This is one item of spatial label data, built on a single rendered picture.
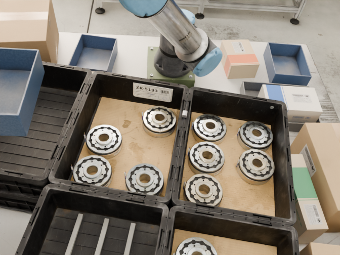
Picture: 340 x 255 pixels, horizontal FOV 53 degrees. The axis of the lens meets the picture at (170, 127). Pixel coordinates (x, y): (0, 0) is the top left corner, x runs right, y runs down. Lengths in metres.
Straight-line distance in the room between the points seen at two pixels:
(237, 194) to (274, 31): 2.24
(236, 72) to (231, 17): 1.70
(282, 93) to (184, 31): 0.49
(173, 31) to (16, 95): 0.44
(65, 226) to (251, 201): 0.49
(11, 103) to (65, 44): 0.77
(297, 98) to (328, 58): 1.68
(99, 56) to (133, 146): 0.58
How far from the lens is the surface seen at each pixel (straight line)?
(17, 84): 0.89
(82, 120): 1.01
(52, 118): 1.12
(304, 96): 1.35
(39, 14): 1.40
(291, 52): 1.65
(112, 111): 1.11
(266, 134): 1.08
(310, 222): 1.03
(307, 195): 1.07
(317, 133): 1.16
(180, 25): 0.98
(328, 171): 1.09
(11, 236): 1.09
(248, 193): 0.99
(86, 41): 1.52
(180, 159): 0.88
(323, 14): 3.50
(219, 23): 3.01
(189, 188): 0.93
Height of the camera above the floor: 1.67
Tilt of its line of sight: 52 degrees down
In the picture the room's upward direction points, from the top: 8 degrees clockwise
